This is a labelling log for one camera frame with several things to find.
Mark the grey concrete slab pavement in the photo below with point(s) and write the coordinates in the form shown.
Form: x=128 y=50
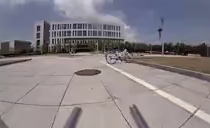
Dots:
x=86 y=93

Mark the white multi-storey building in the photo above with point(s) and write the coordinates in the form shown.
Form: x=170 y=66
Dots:
x=83 y=33

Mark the row of trees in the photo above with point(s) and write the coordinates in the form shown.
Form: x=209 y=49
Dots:
x=179 y=48

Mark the pole with sign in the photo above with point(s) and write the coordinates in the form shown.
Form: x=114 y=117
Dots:
x=162 y=43

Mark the low concrete kerb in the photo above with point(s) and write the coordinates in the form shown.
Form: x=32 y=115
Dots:
x=9 y=62
x=179 y=71

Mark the small grey building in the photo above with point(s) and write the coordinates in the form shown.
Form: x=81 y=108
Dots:
x=18 y=46

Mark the round manhole cover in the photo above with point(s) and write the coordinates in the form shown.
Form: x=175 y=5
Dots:
x=88 y=72

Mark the robot's own part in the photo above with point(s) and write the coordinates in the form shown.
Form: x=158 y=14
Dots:
x=73 y=117
x=139 y=116

